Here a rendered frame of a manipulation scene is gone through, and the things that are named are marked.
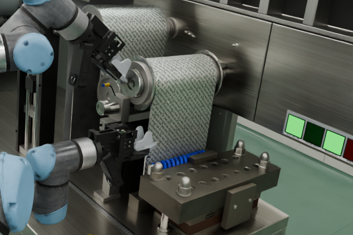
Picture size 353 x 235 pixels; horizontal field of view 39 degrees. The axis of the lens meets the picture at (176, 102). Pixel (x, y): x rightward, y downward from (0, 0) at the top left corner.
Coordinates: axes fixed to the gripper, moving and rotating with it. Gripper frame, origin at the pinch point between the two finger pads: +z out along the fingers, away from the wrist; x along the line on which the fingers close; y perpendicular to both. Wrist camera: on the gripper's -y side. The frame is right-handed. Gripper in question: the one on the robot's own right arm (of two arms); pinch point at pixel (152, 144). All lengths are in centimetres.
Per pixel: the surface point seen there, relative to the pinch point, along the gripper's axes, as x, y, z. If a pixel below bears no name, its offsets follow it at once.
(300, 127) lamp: -25.6, 9.8, 29.4
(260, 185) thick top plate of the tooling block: -20.0, -9.5, 24.9
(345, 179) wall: 62, -107, 261
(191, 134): -0.2, 0.4, 14.8
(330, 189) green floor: 61, -109, 238
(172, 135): -0.2, 1.7, 6.7
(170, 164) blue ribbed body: -3.6, -5.3, 4.3
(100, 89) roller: 23.0, 8.7, -2.5
